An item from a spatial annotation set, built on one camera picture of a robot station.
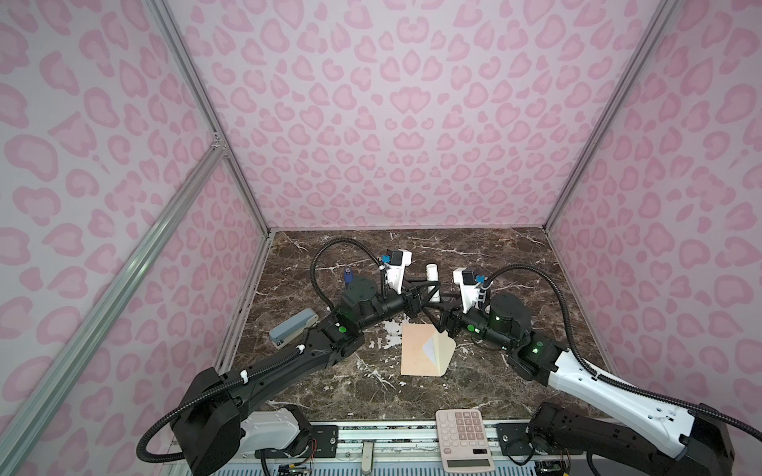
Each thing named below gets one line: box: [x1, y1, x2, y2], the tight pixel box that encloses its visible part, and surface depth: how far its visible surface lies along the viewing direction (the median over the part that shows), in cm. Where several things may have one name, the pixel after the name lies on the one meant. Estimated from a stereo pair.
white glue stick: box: [425, 263, 441, 303], surface depth 67 cm
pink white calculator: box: [435, 408, 496, 474], surface depth 73 cm
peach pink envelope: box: [400, 323, 457, 377], surface depth 89 cm
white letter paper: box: [422, 337, 437, 366], surface depth 90 cm
